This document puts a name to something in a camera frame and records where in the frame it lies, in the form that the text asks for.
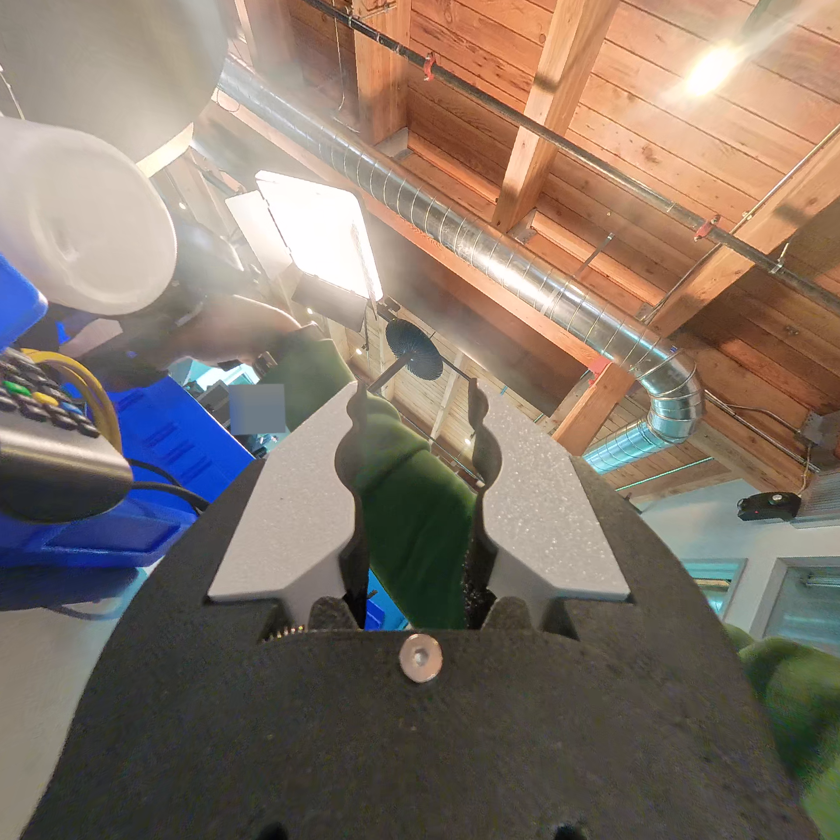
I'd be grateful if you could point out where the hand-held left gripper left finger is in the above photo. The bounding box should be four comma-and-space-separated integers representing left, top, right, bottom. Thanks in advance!
206, 381, 371, 630

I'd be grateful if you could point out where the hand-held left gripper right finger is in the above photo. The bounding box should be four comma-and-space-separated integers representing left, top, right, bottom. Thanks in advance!
462, 379, 632, 632

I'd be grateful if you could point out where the large blue plastic bin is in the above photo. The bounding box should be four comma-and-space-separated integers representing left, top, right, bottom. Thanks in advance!
0, 252, 258, 573

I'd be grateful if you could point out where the person's right hand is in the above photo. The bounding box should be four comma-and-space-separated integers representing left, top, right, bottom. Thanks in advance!
166, 294, 304, 366

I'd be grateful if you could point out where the white plastic bottle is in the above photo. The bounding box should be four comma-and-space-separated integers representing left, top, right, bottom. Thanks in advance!
0, 117, 179, 318

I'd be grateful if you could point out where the black remote control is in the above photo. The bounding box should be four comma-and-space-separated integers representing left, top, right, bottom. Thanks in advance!
0, 348, 137, 526

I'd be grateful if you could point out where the person's green jacket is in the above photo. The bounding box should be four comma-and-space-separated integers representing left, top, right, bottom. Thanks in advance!
725, 623, 840, 836

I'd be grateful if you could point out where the black cable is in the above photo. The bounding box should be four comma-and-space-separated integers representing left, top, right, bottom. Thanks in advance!
126, 458, 212, 514

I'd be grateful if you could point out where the wooden support post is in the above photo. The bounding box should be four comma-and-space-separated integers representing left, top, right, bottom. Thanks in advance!
551, 363, 635, 458

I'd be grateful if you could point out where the yellow network cable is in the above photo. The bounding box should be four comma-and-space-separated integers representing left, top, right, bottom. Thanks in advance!
21, 350, 126, 455

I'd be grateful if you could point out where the black ceiling camera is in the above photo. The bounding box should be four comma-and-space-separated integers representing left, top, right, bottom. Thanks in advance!
736, 490, 803, 524

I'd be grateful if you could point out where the metal air duct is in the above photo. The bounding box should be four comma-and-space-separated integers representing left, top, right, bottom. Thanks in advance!
217, 56, 707, 475

